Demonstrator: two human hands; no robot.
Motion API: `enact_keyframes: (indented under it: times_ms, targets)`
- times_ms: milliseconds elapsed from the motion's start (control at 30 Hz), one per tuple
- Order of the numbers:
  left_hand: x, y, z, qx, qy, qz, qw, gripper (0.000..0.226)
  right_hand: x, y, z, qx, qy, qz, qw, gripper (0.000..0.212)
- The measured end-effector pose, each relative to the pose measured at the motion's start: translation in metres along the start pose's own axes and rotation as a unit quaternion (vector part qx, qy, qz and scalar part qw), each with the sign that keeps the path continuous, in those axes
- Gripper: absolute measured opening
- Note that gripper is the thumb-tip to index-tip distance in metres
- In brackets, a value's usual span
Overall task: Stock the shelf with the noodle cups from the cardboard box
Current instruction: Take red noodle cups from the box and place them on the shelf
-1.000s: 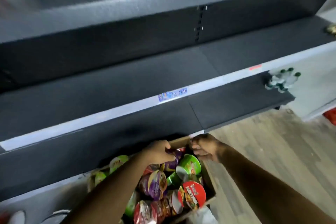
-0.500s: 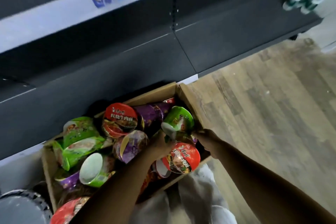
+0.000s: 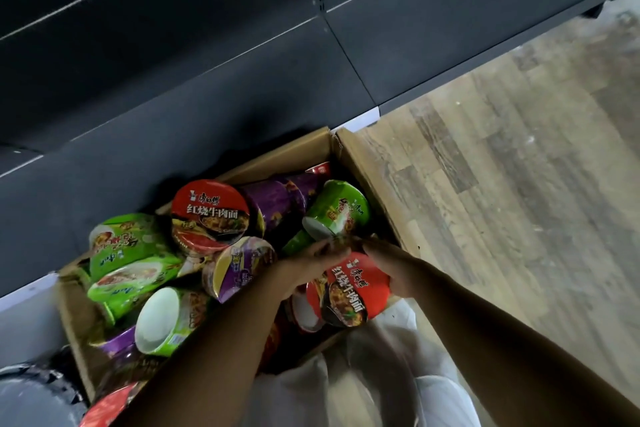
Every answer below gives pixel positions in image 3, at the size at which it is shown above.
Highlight person's left hand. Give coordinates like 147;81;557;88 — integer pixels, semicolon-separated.
273;236;353;300

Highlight person's right hand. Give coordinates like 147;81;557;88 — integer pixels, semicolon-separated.
361;236;436;300

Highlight person's right forearm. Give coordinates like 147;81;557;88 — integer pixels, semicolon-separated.
415;264;640;427

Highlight person's white trousers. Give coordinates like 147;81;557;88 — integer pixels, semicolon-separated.
239;299;481;427

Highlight dark metal store shelving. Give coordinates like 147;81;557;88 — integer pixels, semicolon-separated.
0;0;640;312

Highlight noodle bowls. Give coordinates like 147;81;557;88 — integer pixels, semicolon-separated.
79;161;393;427

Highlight red cup noodle bowl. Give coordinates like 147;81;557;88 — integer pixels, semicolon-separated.
305;251;392;328

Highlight brown cardboard box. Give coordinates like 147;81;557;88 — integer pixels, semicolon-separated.
55;126;426;408

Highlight person's left forearm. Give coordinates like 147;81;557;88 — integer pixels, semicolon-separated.
115;261;301;427

